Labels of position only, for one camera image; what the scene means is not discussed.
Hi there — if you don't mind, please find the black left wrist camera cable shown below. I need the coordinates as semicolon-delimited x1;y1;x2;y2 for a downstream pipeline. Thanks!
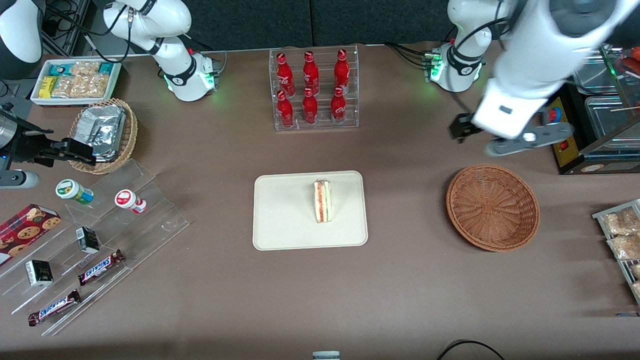
446;16;512;116

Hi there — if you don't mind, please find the yellow snack pack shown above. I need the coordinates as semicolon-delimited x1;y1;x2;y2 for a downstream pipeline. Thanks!
38;75;57;100

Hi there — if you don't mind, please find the brown Snickers bar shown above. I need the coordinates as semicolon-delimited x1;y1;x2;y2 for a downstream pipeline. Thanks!
77;249;126;286
27;289;82;327

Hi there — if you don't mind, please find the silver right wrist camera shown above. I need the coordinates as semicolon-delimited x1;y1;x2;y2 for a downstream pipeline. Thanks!
0;169;40;190

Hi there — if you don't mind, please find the red lid yogurt cup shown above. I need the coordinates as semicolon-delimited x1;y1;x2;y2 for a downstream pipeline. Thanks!
114;189;148;215

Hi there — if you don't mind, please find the black floor cable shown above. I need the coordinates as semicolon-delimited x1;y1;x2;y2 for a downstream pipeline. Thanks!
437;339;506;360

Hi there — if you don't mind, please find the clear acrylic stepped display stand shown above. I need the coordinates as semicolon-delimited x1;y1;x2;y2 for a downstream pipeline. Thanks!
0;158;191;337

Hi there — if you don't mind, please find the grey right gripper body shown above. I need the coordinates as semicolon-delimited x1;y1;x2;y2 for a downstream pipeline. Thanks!
0;102;23;163

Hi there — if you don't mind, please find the triangular sandwich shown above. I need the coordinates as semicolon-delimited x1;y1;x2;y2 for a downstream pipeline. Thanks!
313;179;334;224

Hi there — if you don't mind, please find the clear bag of nut snacks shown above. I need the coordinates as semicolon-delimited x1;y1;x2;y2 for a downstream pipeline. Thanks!
52;75;77;99
70;73;111;99
69;60;101;79

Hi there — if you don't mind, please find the cream plastic tray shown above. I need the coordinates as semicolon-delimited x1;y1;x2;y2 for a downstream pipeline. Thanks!
252;170;369;251

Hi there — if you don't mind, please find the clear acrylic bottle rack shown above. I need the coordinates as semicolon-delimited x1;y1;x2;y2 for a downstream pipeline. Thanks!
269;44;360;132

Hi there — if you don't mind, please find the red cola bottle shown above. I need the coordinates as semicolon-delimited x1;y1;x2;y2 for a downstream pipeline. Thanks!
303;50;320;96
334;48;351;95
302;87;319;126
330;86;347;125
277;90;295;129
276;52;295;97

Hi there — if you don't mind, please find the dark metal equipment frame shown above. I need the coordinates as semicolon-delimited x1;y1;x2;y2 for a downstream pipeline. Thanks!
42;0;97;57

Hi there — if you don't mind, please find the brown wicker basket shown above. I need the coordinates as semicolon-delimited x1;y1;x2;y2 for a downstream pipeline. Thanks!
445;164;541;252

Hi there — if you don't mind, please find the light tan wicker basket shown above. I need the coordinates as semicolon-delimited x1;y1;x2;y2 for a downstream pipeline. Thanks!
68;97;139;175

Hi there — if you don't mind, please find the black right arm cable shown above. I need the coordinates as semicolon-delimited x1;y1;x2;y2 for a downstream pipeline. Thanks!
42;0;136;63

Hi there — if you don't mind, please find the metal snack tray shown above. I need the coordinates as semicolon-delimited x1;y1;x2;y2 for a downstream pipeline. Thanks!
592;199;640;306

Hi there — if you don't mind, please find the green lid yogurt cup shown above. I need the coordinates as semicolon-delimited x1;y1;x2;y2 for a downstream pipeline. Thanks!
55;178;95;206

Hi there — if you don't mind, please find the red plaid cookie box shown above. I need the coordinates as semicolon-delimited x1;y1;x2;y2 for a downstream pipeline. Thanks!
0;203;63;267

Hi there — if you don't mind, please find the white rectangular snack tray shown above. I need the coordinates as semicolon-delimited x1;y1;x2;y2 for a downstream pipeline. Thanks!
30;57;123;107

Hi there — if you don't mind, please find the black base cable bundle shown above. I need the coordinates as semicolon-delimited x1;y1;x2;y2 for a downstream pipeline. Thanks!
384;42;437;69

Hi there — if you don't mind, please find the small black white carton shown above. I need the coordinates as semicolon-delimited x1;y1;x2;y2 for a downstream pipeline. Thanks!
25;259;54;287
75;226;101;254

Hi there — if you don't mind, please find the silver foil wrapped package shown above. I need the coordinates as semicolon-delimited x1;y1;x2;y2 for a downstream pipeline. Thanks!
75;103;127;162

